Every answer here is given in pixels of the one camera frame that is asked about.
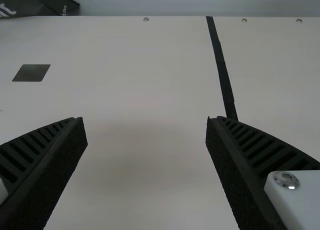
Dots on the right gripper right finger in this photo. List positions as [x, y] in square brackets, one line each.
[250, 170]

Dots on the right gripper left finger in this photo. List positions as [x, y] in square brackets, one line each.
[42, 170]

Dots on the small square scanner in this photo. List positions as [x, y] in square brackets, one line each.
[31, 73]

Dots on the black strip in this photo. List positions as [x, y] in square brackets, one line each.
[221, 65]

